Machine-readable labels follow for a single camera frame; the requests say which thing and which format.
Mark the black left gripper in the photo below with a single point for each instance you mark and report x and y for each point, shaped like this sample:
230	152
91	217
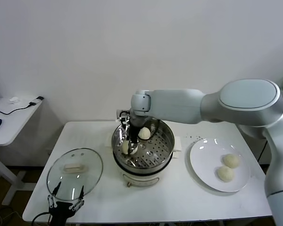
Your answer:
61	210

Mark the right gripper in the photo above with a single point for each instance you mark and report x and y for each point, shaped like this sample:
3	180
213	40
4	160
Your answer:
133	130

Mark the white steamed baozi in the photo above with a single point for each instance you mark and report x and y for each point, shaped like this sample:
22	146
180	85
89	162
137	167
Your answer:
125	147
231	160
144	133
225	173

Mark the glass pot lid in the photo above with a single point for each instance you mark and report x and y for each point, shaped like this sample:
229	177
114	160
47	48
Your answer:
85	157

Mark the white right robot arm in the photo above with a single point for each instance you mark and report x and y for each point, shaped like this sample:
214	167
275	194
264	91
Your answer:
179	103

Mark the stainless steel steamer pot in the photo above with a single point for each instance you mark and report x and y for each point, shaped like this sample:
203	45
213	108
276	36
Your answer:
165	141

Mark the scattered dark crumbs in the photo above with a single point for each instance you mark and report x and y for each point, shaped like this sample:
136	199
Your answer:
199	136

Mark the white round plate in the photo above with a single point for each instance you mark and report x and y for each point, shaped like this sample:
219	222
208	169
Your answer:
202	150

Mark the white side desk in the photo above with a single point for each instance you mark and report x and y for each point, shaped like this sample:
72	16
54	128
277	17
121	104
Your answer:
14	124

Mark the crumpled white tissue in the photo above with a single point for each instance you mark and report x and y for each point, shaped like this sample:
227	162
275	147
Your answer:
14	100

